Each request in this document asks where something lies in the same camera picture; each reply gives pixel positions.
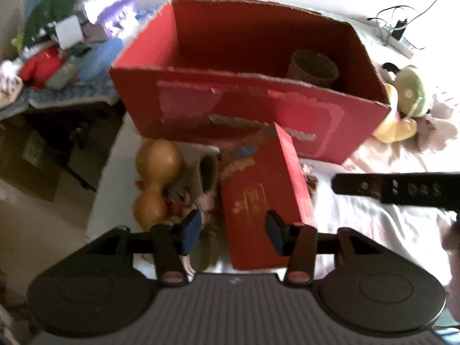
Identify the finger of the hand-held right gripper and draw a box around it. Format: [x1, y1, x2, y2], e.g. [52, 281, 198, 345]
[332, 171, 460, 212]

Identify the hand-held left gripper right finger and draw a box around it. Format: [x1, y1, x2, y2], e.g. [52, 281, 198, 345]
[265, 211, 382, 284]

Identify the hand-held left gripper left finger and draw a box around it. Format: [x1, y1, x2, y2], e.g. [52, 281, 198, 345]
[86, 210, 202, 288]

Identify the small red box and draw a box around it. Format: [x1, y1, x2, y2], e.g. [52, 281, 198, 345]
[218, 122, 317, 271]

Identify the tan hat with patterned scarf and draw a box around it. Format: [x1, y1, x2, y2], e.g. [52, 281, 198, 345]
[163, 154, 231, 274]

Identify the large red cardboard box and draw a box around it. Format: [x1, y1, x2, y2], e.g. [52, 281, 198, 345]
[109, 0, 392, 166]

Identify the person's right hand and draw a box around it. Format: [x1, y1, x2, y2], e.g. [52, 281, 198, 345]
[442, 222, 460, 290]

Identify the brown gourd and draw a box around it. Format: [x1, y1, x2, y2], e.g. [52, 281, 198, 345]
[132, 139, 184, 231]

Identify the pale pink plush toy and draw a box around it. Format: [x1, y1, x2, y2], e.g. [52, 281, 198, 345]
[417, 91, 460, 153]

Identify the green and yellow plush toy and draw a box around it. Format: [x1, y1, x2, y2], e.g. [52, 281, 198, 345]
[372, 63, 430, 143]

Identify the white power strip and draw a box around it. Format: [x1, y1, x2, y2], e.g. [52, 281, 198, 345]
[377, 21, 415, 59]

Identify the brown cup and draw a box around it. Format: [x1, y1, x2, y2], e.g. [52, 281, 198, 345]
[286, 49, 340, 89]

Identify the black charger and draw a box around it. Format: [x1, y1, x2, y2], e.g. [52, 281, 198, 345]
[392, 20, 408, 40]

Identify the brown cardboard box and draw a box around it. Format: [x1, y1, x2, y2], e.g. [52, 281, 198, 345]
[0, 120, 63, 202]

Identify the red cloth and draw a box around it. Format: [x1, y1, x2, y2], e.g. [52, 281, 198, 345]
[19, 46, 64, 90]

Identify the purple plush toy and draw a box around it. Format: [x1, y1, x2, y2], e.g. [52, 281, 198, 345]
[96, 0, 140, 39]

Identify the small white box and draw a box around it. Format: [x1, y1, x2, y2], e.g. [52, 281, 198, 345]
[54, 16, 84, 49]

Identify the green cloth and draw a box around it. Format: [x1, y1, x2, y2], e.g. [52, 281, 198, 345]
[22, 0, 87, 48]

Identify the black charger cable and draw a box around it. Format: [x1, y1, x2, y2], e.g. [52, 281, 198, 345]
[375, 5, 419, 26]

